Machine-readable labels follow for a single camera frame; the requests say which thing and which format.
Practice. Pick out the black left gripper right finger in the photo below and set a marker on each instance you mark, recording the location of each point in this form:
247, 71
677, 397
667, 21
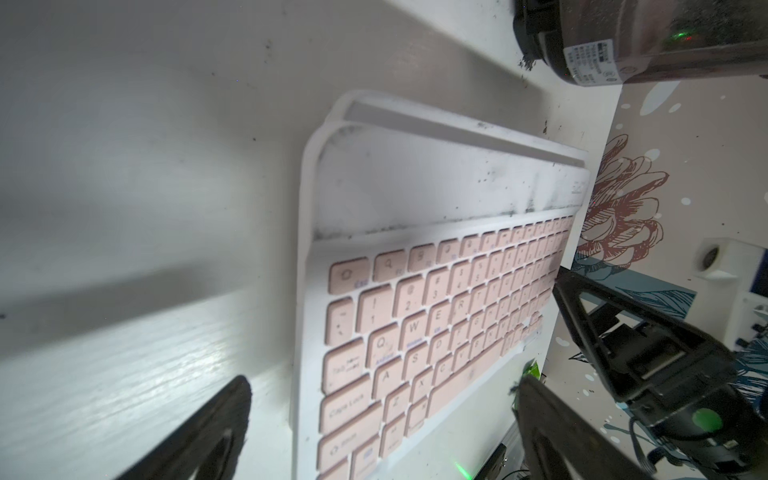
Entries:
559, 444

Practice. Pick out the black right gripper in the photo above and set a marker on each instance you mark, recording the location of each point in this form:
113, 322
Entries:
648, 360

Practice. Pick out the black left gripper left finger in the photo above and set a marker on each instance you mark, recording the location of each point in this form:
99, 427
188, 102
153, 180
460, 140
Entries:
207, 445

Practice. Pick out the pink keyboard back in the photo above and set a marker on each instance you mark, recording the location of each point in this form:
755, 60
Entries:
424, 261

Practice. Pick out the green keyboard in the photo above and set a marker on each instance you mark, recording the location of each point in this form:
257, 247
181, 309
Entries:
406, 116

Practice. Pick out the green packet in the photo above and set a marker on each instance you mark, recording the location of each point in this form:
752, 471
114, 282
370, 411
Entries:
532, 369

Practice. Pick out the steel rice cooker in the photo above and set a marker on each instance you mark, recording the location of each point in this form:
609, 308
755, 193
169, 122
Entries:
605, 43

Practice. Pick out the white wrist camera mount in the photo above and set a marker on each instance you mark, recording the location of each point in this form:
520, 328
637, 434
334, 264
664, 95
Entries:
731, 304

